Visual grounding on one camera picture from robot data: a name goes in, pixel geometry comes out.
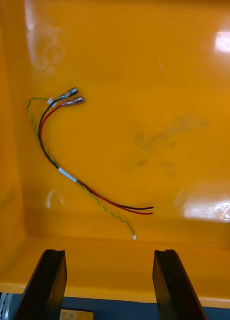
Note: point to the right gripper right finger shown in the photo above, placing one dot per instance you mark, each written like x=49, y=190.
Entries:
x=172, y=290

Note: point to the yellow-orange plastic bin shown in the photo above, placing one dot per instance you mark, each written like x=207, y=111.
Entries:
x=135, y=100

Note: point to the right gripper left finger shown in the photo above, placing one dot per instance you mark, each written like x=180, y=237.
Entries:
x=46, y=287

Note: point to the grey metal frame rail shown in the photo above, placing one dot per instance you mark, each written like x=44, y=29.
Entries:
x=3, y=306

